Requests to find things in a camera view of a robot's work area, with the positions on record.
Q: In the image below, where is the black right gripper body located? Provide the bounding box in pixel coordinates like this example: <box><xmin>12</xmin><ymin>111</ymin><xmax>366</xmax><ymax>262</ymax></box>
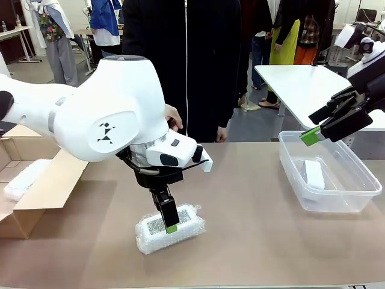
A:
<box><xmin>348</xmin><ymin>55</ymin><xmax>385</xmax><ymax>111</ymax></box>

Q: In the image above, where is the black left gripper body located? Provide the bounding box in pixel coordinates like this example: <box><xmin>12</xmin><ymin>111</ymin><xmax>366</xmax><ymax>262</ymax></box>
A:
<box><xmin>134</xmin><ymin>167</ymin><xmax>185</xmax><ymax>189</ymax></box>

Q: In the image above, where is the bubble-wrapped clock speckled face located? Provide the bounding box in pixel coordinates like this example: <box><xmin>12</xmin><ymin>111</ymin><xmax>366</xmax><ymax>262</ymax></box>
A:
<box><xmin>134</xmin><ymin>204</ymin><xmax>207</xmax><ymax>255</ymax></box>

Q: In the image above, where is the white rectangular box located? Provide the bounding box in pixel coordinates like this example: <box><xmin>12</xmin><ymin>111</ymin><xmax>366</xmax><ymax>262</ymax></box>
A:
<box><xmin>302</xmin><ymin>159</ymin><xmax>326</xmax><ymax>190</ymax></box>

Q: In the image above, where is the bubble-wrapped plain white clock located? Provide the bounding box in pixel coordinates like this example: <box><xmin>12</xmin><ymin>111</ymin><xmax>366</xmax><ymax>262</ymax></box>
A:
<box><xmin>4</xmin><ymin>158</ymin><xmax>52</xmax><ymax>201</ymax></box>

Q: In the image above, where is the person's right hand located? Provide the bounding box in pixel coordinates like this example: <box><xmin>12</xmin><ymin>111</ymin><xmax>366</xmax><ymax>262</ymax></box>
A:
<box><xmin>164</xmin><ymin>104</ymin><xmax>184</xmax><ymax>132</ymax></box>

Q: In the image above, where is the white background table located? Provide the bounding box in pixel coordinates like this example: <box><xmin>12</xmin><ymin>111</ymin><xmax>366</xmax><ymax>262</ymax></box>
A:
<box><xmin>254</xmin><ymin>64</ymin><xmax>385</xmax><ymax>132</ymax></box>

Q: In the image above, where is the figure with plaid shirt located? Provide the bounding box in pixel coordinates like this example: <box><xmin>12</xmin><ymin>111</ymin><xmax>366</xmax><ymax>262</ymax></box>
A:
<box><xmin>294</xmin><ymin>13</ymin><xmax>321</xmax><ymax>66</ymax></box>

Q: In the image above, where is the clear plastic bin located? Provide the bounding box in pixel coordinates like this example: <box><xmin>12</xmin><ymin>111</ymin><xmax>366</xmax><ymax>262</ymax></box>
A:
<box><xmin>278</xmin><ymin>129</ymin><xmax>383</xmax><ymax>214</ymax></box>

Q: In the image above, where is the figure in yellow apron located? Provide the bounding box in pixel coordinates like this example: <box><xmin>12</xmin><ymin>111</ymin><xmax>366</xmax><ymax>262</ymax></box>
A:
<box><xmin>269</xmin><ymin>18</ymin><xmax>301</xmax><ymax>66</ymax></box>

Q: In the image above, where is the person in blue jeans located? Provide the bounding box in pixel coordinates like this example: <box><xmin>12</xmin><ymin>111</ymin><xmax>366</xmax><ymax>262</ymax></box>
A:
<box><xmin>251</xmin><ymin>30</ymin><xmax>273</xmax><ymax>90</ymax></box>

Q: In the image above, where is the brown cardboard box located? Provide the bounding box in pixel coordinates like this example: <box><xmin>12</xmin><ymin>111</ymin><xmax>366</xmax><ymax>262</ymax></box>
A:
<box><xmin>0</xmin><ymin>125</ymin><xmax>90</xmax><ymax>240</ymax></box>

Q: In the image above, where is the person in black hoodie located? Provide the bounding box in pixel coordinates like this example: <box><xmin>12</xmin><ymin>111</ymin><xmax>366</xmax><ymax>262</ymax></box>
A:
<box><xmin>122</xmin><ymin>0</ymin><xmax>249</xmax><ymax>143</ymax></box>

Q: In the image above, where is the figure in blue jacket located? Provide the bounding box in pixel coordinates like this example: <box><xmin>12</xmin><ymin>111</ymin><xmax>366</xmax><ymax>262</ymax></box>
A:
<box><xmin>90</xmin><ymin>0</ymin><xmax>125</xmax><ymax>60</ymax></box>

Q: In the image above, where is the mannequin with floral shirt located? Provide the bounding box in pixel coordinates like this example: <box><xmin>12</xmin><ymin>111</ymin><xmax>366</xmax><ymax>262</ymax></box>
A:
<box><xmin>25</xmin><ymin>0</ymin><xmax>81</xmax><ymax>88</ymax></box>

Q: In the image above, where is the light wooden background desk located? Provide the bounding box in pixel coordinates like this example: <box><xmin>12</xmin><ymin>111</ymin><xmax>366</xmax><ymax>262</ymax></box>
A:
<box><xmin>0</xmin><ymin>25</ymin><xmax>43</xmax><ymax>64</ymax></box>

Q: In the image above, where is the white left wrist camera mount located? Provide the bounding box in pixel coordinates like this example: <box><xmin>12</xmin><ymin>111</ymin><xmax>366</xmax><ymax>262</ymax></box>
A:
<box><xmin>192</xmin><ymin>144</ymin><xmax>214</xmax><ymax>173</ymax></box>

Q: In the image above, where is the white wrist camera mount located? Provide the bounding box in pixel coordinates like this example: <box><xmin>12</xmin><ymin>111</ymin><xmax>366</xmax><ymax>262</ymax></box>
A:
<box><xmin>335</xmin><ymin>23</ymin><xmax>369</xmax><ymax>49</ymax></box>
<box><xmin>192</xmin><ymin>144</ymin><xmax>214</xmax><ymax>173</ymax></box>

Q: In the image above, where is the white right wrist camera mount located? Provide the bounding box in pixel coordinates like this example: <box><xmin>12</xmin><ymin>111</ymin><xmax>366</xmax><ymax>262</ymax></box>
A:
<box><xmin>335</xmin><ymin>23</ymin><xmax>369</xmax><ymax>49</ymax></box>

